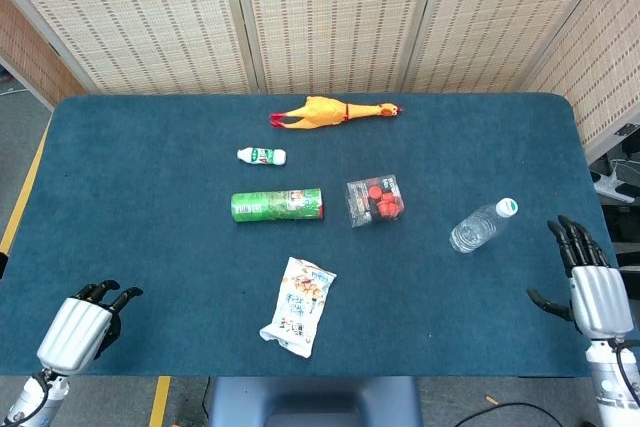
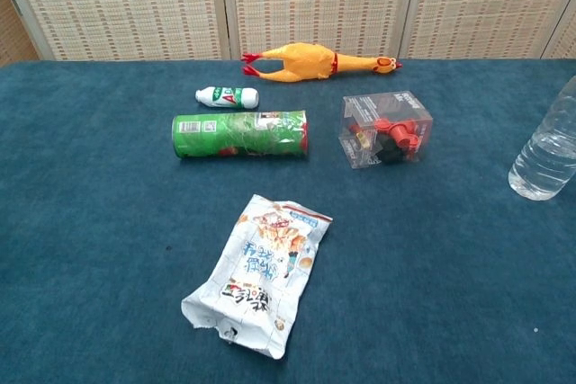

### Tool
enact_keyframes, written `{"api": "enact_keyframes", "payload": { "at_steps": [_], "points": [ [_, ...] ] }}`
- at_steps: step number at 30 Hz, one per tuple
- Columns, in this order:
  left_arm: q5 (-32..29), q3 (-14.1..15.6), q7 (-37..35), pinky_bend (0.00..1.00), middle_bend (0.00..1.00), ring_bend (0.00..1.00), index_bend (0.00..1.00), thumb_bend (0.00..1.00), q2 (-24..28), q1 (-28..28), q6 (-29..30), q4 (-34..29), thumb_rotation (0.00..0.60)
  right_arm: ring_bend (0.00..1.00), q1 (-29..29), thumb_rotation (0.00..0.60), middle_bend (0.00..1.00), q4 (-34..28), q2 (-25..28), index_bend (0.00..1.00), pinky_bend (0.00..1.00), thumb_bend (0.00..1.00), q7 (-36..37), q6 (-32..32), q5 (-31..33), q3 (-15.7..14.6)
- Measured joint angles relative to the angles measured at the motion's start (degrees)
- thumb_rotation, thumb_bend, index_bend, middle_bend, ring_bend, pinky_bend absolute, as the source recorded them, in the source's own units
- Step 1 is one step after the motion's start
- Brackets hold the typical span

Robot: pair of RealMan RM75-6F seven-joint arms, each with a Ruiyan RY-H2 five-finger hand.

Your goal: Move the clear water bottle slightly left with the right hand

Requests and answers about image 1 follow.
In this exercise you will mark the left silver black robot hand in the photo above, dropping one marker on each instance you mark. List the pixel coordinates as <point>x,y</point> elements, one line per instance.
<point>75,329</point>

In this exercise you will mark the yellow rubber chicken toy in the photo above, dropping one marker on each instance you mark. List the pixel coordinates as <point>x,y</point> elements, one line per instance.
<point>320,113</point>

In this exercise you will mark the clear box with red caps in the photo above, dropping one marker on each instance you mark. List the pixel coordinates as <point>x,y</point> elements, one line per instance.
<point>375,202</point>

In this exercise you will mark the woven bamboo folding screen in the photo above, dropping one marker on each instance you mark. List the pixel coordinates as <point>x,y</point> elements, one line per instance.
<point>325,17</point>

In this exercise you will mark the white power strip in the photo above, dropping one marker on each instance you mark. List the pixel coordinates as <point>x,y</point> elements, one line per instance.
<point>607,187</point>

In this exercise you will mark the transparent water bottle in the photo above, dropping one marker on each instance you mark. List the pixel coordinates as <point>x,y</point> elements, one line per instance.
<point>480,227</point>

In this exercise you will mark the small white milk bottle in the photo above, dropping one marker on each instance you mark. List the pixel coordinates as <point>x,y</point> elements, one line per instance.
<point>261,155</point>

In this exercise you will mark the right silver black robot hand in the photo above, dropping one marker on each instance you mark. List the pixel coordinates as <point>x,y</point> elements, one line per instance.
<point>597,297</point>

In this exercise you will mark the white snack bag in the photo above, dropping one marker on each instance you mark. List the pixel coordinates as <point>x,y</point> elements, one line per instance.
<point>298,307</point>

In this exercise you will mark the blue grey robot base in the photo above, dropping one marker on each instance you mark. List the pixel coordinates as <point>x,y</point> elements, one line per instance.
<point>312,402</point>

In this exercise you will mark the green chips can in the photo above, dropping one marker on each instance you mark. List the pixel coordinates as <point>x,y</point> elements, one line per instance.
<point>277,205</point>

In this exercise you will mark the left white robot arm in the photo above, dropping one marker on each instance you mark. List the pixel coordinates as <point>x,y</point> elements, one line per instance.
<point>32,399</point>

